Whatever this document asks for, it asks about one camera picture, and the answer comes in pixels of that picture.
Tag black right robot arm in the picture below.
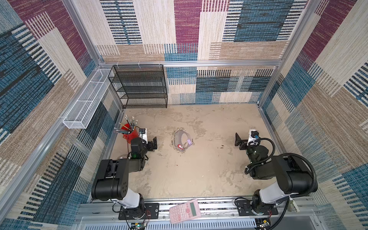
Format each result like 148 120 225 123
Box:
234 129 318 216

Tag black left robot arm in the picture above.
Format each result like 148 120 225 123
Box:
91 137 160 220

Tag red pencil cup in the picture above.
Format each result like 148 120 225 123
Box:
114 115 140 144

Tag pink calculator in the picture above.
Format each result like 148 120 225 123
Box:
169 199 202 224

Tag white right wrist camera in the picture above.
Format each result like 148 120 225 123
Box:
247 129 259 146

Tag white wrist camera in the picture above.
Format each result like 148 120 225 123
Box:
139 128 148 143
247 129 259 146

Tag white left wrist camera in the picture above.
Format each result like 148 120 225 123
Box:
139 128 148 143

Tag black wire mesh shelf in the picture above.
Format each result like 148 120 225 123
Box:
108 64 168 109

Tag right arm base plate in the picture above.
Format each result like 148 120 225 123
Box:
234 197 279 216

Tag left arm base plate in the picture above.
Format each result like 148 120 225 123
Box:
118 203 160 220

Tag white wire mesh basket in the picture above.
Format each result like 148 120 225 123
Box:
63 69 110 129

